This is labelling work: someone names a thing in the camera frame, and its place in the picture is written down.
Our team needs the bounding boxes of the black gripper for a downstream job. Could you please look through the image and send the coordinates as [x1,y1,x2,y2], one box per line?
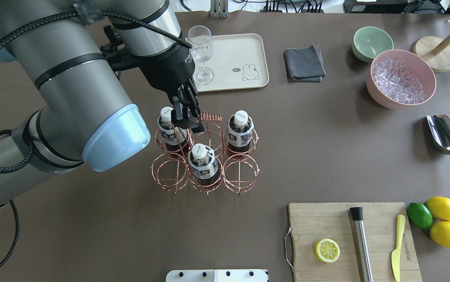
[138,43,205,134]

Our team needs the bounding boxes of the copper wire bottle basket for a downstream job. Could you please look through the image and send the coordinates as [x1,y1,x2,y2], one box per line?
[151,107,260,195]

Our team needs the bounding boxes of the tea bottle white cap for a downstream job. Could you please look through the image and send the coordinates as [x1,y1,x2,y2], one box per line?
[227,110,254,156]

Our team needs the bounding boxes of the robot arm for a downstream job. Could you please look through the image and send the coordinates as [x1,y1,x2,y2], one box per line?
[0,0,203,209]

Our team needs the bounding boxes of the cream rabbit tray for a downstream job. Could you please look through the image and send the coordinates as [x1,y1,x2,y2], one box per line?
[196,33,269,92]

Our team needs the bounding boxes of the clear wine glass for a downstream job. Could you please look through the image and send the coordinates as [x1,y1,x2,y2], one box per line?
[187,25,215,85]

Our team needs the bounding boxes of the grey folded cloth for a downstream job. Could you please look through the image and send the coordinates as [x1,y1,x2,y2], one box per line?
[283,44,327,83]

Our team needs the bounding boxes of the bamboo cutting board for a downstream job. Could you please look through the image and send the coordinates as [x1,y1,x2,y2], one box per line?
[288,203,406,282]

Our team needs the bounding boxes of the green bowl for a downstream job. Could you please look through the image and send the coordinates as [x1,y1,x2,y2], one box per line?
[352,26,394,63]

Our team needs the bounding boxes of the half lemon slice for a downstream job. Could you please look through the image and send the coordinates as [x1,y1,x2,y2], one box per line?
[314,239,340,263]

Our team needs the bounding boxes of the pink bowl with ice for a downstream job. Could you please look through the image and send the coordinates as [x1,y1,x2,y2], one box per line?
[366,49,437,109]

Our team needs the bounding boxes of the steel muddler black tip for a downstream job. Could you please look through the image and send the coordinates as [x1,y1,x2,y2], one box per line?
[349,206,374,282]

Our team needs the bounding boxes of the yellow plastic knife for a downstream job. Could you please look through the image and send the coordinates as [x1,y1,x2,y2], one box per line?
[390,214,406,282]

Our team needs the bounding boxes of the green lime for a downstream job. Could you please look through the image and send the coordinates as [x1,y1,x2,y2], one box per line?
[406,202,434,229]

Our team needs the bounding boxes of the wooden mug tree stand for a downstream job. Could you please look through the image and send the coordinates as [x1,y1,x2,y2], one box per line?
[411,20,450,73]

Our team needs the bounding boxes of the upper yellow lemon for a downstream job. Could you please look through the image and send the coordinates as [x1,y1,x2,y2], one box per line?
[425,196,450,222]

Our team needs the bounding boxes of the yellow lemon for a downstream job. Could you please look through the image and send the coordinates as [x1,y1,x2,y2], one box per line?
[425,196,450,222]
[429,221,450,248]

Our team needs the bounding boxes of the lower yellow lemon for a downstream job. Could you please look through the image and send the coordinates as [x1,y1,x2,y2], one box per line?
[429,221,450,248]

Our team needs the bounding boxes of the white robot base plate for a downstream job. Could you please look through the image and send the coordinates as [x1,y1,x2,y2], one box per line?
[165,268,269,282]

